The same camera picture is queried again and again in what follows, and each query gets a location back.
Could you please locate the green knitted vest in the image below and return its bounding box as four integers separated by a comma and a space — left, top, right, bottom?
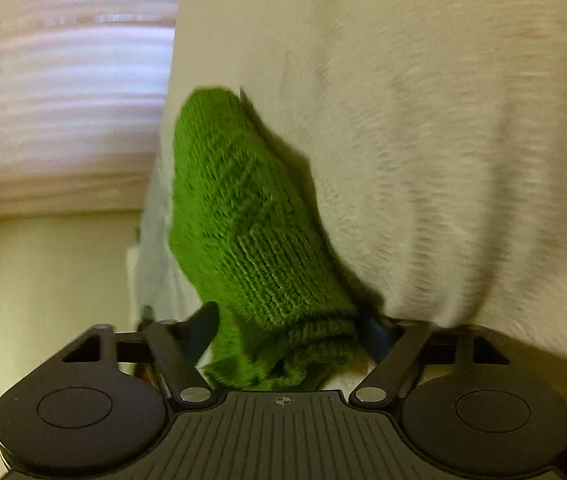
168, 87, 373, 392

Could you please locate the grey patterned bedspread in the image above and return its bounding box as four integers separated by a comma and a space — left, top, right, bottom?
128, 0, 567, 399

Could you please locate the pink curtain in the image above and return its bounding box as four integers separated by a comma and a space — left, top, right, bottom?
0, 0, 180, 218

